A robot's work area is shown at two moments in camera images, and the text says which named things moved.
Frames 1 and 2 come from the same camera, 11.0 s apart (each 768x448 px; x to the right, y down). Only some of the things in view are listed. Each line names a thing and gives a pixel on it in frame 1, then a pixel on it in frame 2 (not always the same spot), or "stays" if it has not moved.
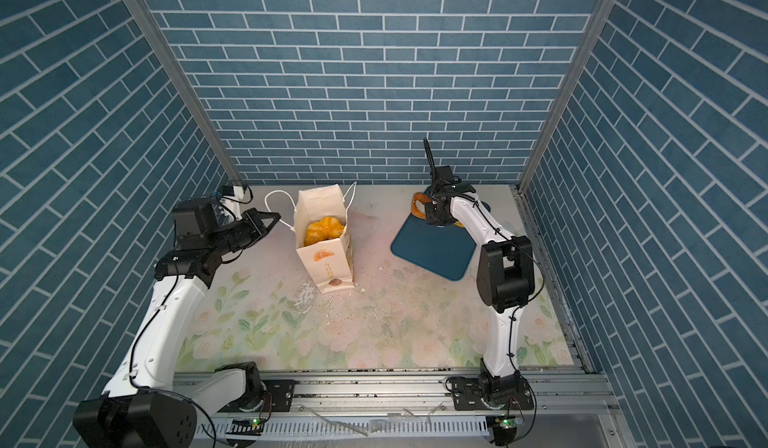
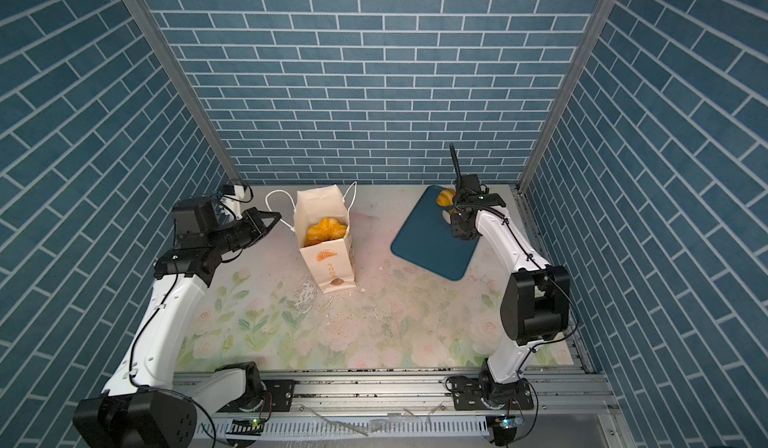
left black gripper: (249, 219) stays
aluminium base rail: (421, 411) stays
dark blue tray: (445, 250) stays
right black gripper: (429, 214) → (456, 227)
